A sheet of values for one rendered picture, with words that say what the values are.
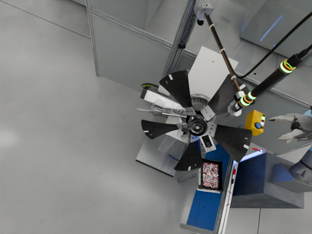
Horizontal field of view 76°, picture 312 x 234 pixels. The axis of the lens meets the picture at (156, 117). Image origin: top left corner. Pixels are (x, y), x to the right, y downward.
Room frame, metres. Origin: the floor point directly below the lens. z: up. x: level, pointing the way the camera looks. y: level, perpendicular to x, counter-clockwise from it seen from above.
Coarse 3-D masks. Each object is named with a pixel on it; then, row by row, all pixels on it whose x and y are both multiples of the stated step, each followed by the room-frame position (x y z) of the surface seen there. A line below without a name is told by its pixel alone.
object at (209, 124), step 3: (210, 123) 0.65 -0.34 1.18; (213, 123) 0.66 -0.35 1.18; (210, 126) 0.63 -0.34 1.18; (213, 126) 0.64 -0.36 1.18; (216, 126) 0.65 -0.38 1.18; (213, 129) 0.62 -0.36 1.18; (207, 132) 0.58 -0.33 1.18; (213, 132) 0.60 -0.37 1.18; (210, 135) 0.57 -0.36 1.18; (213, 135) 0.58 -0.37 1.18
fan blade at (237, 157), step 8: (216, 128) 0.64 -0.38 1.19; (224, 128) 0.66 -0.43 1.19; (232, 128) 0.68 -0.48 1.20; (240, 128) 0.70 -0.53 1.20; (216, 136) 0.58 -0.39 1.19; (224, 136) 0.60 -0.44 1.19; (232, 136) 0.62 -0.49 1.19; (240, 136) 0.64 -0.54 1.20; (248, 136) 0.66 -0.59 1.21; (224, 144) 0.56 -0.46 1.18; (232, 144) 0.58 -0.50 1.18; (240, 144) 0.60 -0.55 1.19; (248, 144) 0.62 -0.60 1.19; (232, 152) 0.53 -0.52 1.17; (240, 152) 0.56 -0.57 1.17; (240, 160) 0.52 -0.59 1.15
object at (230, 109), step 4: (240, 92) 0.65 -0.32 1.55; (236, 96) 0.64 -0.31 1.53; (240, 96) 0.63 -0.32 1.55; (236, 100) 0.62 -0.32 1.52; (232, 104) 0.63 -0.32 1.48; (228, 108) 0.61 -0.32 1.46; (232, 112) 0.59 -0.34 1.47; (236, 112) 0.60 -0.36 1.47; (240, 112) 0.61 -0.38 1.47; (236, 116) 0.59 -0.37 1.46
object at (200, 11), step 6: (198, 0) 1.13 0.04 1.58; (204, 0) 1.14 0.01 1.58; (198, 6) 1.11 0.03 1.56; (204, 6) 1.09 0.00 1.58; (210, 6) 1.12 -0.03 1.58; (198, 12) 1.09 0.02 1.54; (204, 12) 1.08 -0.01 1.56; (210, 12) 1.11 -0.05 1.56; (198, 18) 1.07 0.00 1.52; (204, 18) 1.09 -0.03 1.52
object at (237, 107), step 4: (300, 52) 0.62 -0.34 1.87; (304, 52) 0.61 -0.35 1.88; (292, 56) 0.62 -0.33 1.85; (296, 56) 0.61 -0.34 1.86; (300, 56) 0.61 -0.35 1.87; (288, 60) 0.61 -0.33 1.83; (292, 60) 0.60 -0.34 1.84; (296, 60) 0.60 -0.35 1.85; (300, 60) 0.60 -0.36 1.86; (292, 64) 0.60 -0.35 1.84; (296, 64) 0.60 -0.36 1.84; (236, 104) 0.61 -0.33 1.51; (232, 108) 0.61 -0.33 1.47; (236, 108) 0.60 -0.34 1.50; (240, 108) 0.60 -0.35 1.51
